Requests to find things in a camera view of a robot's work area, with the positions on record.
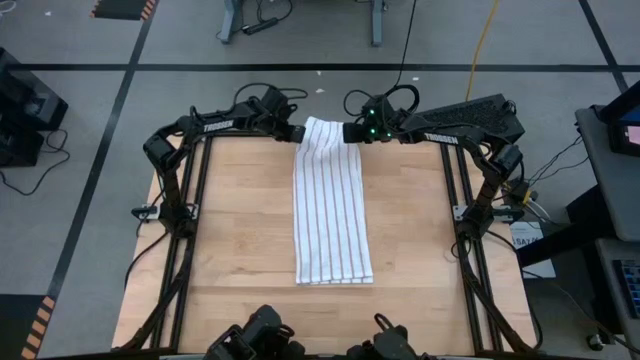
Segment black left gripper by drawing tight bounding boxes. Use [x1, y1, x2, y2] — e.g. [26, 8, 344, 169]
[257, 114, 307, 145]

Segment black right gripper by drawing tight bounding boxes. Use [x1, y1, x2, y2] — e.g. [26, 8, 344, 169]
[342, 117, 404, 145]

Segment white striped towel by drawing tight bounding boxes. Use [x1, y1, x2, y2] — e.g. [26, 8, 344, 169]
[292, 115, 375, 286]

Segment grey desk leg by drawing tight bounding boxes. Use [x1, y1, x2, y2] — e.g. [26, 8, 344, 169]
[216, 0, 246, 45]
[368, 0, 387, 48]

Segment black power strip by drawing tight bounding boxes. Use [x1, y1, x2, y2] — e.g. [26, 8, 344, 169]
[241, 17, 280, 37]

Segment black computer tower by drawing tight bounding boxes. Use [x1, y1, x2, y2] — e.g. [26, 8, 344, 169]
[399, 93, 526, 162]

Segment black power adapter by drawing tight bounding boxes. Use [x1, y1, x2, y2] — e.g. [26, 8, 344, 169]
[504, 175, 540, 205]

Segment white paper label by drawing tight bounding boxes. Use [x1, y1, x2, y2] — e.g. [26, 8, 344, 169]
[509, 222, 557, 280]

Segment black mat with orange stripes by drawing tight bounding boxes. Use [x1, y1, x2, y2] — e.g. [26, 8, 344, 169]
[91, 0, 160, 22]
[0, 293, 57, 360]

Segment black cart base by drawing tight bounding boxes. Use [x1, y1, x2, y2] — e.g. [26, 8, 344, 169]
[516, 185, 624, 269]

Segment black cart monitor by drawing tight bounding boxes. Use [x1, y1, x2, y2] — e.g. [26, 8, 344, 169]
[598, 82, 640, 159]

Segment grey cart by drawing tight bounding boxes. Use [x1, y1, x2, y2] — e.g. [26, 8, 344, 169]
[574, 103, 640, 244]

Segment black equipment stack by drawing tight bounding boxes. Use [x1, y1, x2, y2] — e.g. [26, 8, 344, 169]
[0, 47, 70, 169]

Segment grey keyboard shelf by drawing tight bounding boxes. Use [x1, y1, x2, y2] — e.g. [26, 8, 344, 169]
[594, 237, 640, 351]

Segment black keyboard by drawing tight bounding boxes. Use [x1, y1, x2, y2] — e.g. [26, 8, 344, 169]
[612, 258, 640, 321]

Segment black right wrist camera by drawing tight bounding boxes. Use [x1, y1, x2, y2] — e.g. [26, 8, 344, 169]
[362, 93, 396, 121]

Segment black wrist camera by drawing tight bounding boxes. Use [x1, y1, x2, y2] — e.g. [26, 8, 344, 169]
[259, 85, 292, 115]
[362, 93, 396, 121]

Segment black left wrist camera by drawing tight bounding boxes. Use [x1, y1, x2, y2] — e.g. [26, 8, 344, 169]
[259, 85, 292, 115]

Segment black aluminium table frame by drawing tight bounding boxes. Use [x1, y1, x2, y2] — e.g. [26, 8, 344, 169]
[113, 112, 544, 357]

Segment black hanging coiled cable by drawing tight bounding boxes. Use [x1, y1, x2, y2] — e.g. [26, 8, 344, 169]
[377, 0, 421, 120]

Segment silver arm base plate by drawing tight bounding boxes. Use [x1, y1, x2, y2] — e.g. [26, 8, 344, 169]
[452, 203, 526, 224]
[141, 203, 200, 222]

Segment yellow hanging cable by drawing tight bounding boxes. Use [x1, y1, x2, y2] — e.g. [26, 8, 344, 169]
[464, 0, 502, 103]

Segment black floor cable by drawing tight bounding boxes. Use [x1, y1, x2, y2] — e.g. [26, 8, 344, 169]
[0, 128, 71, 197]

